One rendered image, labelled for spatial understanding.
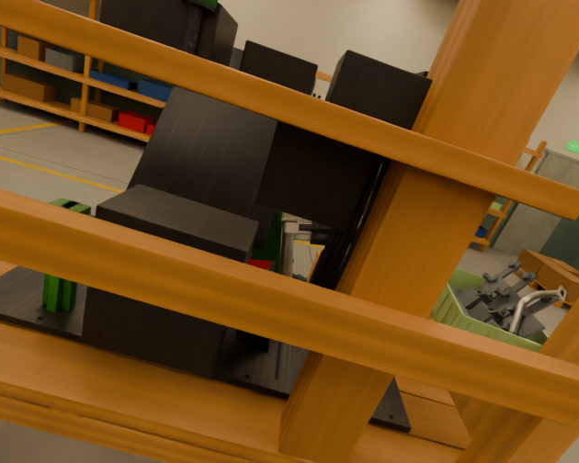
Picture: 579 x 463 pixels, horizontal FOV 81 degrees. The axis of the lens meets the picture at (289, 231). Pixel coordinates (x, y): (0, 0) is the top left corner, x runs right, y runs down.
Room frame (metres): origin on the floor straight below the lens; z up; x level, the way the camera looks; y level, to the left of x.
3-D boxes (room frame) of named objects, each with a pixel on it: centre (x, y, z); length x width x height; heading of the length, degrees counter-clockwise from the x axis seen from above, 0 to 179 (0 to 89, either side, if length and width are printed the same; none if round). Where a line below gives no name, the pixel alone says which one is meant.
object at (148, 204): (0.67, 0.22, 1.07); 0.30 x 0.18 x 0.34; 94
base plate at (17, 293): (0.82, 0.12, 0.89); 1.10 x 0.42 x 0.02; 94
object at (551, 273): (5.36, -4.38, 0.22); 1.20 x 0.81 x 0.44; 4
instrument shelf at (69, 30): (0.56, 0.10, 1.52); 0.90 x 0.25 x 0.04; 94
